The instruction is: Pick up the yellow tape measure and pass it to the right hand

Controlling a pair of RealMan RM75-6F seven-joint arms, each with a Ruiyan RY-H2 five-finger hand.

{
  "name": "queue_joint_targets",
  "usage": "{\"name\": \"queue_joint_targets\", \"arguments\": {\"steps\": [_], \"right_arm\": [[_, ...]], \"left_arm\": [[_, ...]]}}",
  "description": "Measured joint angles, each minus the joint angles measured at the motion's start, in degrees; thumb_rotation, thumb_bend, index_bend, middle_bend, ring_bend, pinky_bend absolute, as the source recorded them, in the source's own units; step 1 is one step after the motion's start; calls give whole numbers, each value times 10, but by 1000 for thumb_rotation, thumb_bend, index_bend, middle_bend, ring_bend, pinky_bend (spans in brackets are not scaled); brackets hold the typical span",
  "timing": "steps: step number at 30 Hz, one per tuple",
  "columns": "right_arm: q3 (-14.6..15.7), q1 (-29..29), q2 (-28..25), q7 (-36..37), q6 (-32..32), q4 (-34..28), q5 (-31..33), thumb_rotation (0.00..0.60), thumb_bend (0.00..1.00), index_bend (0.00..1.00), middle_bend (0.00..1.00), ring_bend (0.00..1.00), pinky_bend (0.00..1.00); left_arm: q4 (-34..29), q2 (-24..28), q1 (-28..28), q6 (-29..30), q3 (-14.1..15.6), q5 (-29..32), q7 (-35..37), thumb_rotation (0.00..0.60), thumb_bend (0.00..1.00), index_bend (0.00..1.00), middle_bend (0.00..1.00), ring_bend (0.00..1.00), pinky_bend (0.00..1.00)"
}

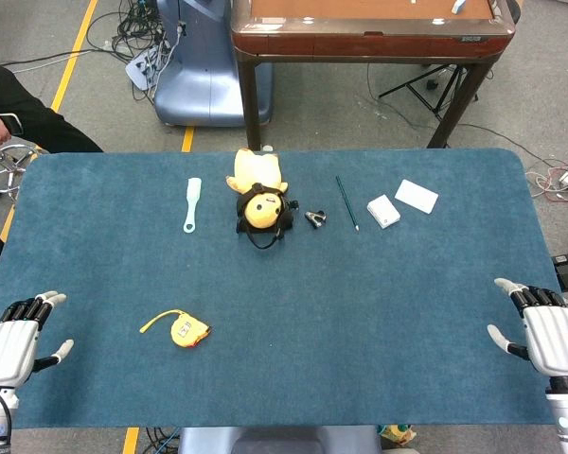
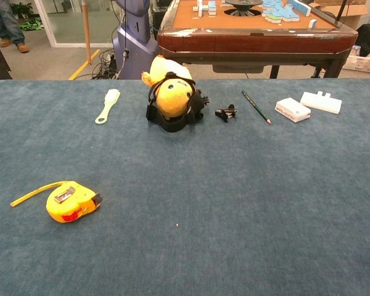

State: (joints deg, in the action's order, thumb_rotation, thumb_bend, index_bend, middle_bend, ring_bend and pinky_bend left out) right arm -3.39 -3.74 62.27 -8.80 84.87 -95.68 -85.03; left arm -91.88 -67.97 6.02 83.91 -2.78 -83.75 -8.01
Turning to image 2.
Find potted green plant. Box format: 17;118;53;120
10;2;34;19

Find white plastic basket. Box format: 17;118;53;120
342;46;370;75

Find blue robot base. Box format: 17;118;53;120
112;0;158;80

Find green pencil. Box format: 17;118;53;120
241;89;272;125

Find yellow tape measure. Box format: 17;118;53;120
9;180;104;224

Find mint green plastic brush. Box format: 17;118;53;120
94;88;121;125

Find black mahjong table hub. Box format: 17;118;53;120
224;0;263;17

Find black binder clip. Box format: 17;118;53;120
215;104;238;123

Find person in jeans and boots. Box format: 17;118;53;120
0;0;30;54

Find black floor cables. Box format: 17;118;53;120
91;49;121;80

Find stack of mahjong tiles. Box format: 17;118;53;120
193;0;218;17

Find green cloth item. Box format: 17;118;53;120
19;17;44;31

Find white plastic block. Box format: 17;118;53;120
300;91;343;115

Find brown mahjong table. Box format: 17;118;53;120
157;0;359;79

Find white glass partition frame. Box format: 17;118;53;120
33;0;118;49

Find black hanging cable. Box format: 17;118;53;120
122;0;130;60

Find cardboard box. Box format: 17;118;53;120
308;0;370;30

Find pile of blue mahjong tiles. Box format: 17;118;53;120
261;0;312;24

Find wooden pole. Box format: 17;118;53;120
81;0;93;65

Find white rectangular box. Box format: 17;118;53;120
274;97;311;123

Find yellow plush duck toy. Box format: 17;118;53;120
141;54;197;119

